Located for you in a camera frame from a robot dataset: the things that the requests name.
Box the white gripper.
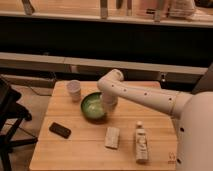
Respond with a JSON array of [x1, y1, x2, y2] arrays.
[[101, 93, 118, 118]]

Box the green ceramic bowl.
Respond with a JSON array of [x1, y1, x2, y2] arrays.
[[81, 92, 106, 120]]

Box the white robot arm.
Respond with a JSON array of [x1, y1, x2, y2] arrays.
[[97, 69, 213, 171]]

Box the white sponge block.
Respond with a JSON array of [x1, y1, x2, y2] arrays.
[[105, 127, 120, 149]]

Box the white squeeze bottle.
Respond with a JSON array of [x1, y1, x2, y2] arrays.
[[135, 121, 148, 164]]

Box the white paper cup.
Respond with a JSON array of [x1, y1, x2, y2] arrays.
[[66, 80, 81, 102]]

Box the black smartphone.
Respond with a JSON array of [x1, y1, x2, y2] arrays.
[[49, 122, 71, 139]]

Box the black office chair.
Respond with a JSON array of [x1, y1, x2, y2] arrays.
[[0, 77, 38, 171]]

